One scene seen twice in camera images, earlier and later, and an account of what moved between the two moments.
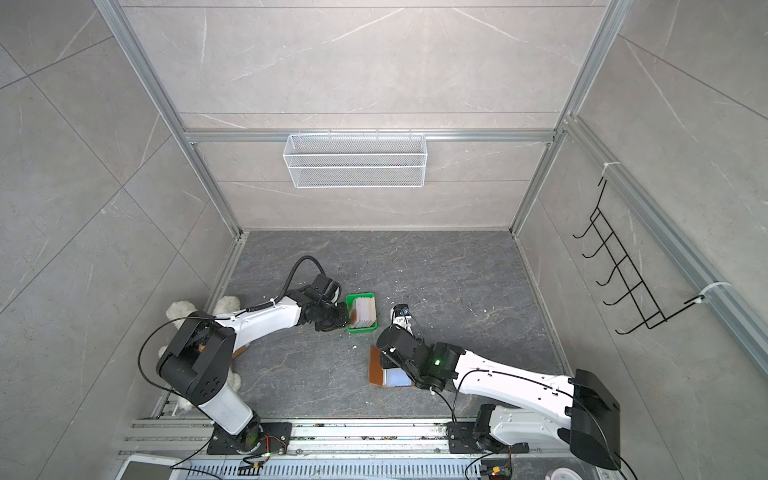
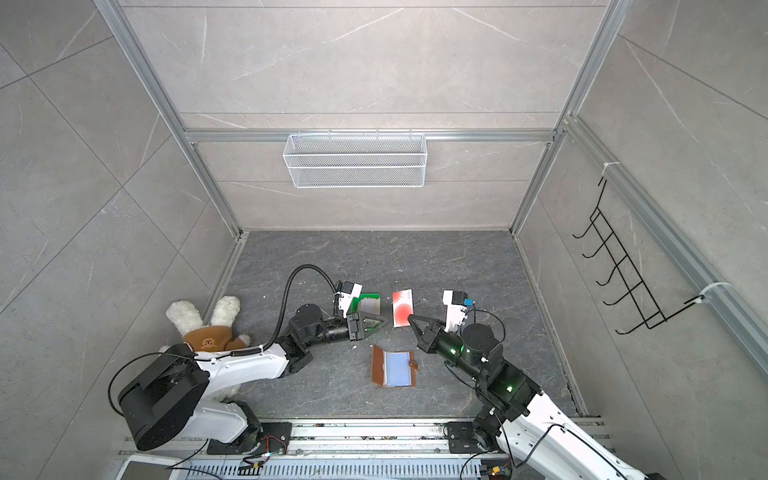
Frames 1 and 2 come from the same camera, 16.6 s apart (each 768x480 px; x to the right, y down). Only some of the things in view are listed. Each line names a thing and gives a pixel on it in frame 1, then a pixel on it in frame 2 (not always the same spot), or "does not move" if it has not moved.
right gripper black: [386, 361] -> [431, 339]
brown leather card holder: [386, 377] does not move
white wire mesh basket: [355, 160] does not move
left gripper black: [342, 321] -> [357, 331]
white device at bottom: [150, 467] does not move
